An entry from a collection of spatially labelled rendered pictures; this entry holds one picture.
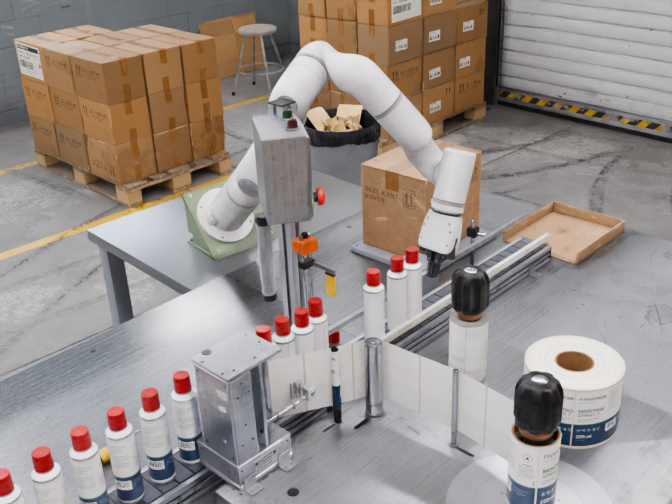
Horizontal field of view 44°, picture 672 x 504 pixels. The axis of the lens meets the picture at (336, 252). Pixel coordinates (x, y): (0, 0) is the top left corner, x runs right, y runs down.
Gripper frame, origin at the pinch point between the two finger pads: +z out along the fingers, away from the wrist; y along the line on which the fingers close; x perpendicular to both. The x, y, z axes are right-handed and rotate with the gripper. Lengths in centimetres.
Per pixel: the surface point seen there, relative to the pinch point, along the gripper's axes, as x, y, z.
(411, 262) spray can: -11.4, 0.8, -2.4
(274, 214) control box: -57, -4, -13
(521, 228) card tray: 65, -13, -8
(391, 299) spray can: -15.4, 0.1, 7.3
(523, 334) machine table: 15.6, 21.5, 11.7
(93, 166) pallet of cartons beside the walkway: 118, -343, 39
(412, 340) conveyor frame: -9.6, 5.0, 16.8
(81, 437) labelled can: -99, 1, 28
